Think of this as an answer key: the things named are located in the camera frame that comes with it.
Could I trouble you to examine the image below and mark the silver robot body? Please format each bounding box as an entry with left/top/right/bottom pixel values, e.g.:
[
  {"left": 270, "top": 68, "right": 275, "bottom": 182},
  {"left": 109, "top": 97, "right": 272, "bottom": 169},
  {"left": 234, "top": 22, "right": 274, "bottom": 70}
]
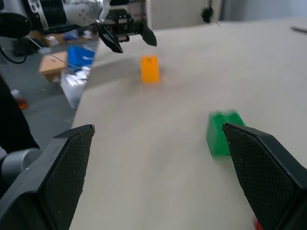
[{"left": 0, "top": 148, "right": 42, "bottom": 184}]

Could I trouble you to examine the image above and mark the blue plastic box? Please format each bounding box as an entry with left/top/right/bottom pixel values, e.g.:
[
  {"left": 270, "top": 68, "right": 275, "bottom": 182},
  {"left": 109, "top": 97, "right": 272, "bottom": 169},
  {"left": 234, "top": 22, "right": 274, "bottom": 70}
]
[{"left": 67, "top": 45, "right": 96, "bottom": 70}]

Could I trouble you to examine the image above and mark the green cube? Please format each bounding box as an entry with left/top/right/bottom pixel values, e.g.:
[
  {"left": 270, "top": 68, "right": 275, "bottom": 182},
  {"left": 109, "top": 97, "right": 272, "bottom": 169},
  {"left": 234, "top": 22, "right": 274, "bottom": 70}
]
[{"left": 206, "top": 110, "right": 247, "bottom": 158}]

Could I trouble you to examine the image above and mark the brown cardboard box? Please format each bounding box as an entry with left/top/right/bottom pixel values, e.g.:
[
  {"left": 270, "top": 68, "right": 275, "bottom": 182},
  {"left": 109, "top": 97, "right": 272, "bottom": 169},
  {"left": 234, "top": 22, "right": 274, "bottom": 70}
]
[{"left": 38, "top": 50, "right": 69, "bottom": 82}]

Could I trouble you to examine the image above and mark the small black object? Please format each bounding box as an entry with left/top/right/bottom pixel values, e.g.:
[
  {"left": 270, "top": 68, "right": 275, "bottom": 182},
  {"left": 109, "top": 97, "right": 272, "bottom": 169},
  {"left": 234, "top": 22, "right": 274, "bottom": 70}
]
[{"left": 201, "top": 6, "right": 214, "bottom": 23}]

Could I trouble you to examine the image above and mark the orange cube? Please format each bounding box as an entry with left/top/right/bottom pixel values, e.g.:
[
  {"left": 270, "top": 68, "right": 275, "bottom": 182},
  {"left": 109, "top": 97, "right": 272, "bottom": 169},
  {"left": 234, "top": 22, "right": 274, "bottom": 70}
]
[{"left": 140, "top": 54, "right": 161, "bottom": 84}]

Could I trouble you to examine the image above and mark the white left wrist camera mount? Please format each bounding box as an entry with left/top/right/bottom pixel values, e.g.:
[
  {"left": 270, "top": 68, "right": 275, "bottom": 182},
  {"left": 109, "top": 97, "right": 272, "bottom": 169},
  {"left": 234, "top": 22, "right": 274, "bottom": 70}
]
[{"left": 95, "top": 0, "right": 113, "bottom": 23}]

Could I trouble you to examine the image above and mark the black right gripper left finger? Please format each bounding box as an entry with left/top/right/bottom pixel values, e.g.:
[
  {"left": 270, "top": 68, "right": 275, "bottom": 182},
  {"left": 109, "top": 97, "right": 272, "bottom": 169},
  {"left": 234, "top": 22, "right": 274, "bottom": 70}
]
[{"left": 0, "top": 124, "right": 96, "bottom": 230}]

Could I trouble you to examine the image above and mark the black cable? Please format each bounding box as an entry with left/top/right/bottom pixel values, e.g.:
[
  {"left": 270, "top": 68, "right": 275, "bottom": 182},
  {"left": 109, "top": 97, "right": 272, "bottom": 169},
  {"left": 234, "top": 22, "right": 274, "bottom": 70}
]
[{"left": 0, "top": 44, "right": 27, "bottom": 64}]

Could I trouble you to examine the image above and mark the clear plastic storage bin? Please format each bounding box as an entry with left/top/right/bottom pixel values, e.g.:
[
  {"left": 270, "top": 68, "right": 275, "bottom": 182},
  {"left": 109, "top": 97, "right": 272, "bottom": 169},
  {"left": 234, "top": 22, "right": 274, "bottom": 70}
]
[{"left": 59, "top": 66, "right": 93, "bottom": 109}]

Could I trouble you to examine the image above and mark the bottle with orange liquid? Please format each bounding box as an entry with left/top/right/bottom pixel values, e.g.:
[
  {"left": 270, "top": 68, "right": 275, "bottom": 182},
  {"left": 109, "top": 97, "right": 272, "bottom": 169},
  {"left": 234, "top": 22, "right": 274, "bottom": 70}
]
[{"left": 10, "top": 89, "right": 29, "bottom": 111}]

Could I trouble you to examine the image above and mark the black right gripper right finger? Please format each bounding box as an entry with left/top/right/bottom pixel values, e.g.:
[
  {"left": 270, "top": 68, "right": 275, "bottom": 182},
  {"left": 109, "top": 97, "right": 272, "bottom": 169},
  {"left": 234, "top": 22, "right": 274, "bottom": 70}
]
[{"left": 221, "top": 122, "right": 307, "bottom": 230}]

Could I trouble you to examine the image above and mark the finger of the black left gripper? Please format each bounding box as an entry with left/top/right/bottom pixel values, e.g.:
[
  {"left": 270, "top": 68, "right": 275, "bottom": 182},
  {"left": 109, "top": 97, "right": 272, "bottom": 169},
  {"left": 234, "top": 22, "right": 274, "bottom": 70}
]
[
  {"left": 141, "top": 23, "right": 158, "bottom": 47},
  {"left": 98, "top": 25, "right": 124, "bottom": 54}
]

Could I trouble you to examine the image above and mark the black robot torso cover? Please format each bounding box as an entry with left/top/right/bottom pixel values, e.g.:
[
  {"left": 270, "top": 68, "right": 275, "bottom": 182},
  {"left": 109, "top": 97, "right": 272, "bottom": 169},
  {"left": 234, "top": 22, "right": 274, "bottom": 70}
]
[{"left": 0, "top": 74, "right": 40, "bottom": 154}]

